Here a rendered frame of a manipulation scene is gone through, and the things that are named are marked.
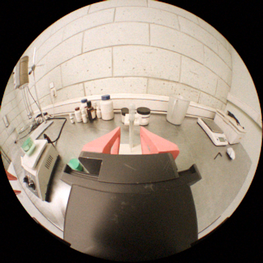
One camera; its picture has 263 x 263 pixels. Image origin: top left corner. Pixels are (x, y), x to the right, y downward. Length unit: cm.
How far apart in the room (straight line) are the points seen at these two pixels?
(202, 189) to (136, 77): 62
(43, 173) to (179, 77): 81
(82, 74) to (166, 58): 56
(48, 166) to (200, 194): 47
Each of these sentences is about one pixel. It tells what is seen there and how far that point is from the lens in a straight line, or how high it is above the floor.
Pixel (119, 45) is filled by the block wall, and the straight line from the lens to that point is 59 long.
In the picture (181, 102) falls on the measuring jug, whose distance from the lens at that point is 42.
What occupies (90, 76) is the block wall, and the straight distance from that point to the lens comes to 60.
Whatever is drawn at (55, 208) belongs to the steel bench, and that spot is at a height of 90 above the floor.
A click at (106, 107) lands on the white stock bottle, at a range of 41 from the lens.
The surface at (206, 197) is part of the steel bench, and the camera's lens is 32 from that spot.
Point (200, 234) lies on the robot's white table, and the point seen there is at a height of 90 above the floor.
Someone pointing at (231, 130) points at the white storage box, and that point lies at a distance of 73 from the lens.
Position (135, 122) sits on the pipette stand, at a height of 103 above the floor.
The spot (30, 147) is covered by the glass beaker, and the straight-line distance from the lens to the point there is 32.
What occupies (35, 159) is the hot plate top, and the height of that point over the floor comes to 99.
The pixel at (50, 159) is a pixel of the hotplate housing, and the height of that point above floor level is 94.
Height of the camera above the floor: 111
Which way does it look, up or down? 37 degrees down
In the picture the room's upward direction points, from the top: 1 degrees clockwise
